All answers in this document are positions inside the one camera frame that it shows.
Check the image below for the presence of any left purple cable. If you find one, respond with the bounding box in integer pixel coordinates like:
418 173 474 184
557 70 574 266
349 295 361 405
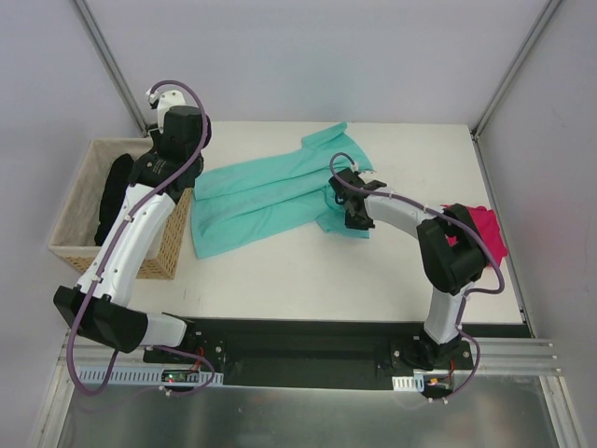
66 81 216 397

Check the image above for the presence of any aluminium rail frame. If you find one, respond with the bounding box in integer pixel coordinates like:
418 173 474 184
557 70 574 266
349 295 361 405
73 337 564 376

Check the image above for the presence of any right aluminium corner post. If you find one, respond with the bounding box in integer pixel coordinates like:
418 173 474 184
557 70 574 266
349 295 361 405
470 0 565 142

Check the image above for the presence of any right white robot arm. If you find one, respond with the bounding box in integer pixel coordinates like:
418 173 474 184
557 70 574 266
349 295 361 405
329 168 489 371

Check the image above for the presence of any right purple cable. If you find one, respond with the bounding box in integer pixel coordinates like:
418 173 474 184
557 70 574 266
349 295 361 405
328 152 506 405

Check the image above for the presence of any white cable duct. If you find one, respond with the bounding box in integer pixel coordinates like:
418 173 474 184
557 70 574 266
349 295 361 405
77 366 224 387
392 373 424 393

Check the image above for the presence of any wicker laundry basket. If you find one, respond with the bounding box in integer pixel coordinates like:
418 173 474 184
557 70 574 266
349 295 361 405
49 138 192 280

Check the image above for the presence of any right white cable duct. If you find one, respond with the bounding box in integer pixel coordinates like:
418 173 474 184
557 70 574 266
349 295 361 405
392 373 424 393

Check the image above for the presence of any aluminium corner post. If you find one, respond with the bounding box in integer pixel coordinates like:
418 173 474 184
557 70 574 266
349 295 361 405
70 0 148 136
470 0 565 142

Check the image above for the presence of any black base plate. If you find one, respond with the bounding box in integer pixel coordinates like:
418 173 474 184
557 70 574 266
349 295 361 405
142 318 484 387

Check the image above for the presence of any purple cable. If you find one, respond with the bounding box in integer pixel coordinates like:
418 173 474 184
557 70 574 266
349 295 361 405
66 81 216 397
328 152 506 405

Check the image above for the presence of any left white cable duct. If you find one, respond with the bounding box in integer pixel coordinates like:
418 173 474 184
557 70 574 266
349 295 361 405
77 366 224 387

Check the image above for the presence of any left aluminium corner post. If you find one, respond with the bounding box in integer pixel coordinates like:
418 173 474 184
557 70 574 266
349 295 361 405
70 0 148 136

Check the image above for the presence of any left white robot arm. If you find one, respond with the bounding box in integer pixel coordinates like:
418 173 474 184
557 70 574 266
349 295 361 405
53 105 211 363

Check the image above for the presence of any pink folded t-shirt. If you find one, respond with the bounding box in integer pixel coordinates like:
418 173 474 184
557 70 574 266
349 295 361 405
465 205 508 267

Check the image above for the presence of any teal t-shirt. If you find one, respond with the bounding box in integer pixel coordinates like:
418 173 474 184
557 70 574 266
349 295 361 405
190 123 373 259

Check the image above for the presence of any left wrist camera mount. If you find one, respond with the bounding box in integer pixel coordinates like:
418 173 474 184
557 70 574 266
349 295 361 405
146 90 187 133

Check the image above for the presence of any black garment in basket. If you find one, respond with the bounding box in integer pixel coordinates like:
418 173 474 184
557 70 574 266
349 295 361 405
94 154 134 246

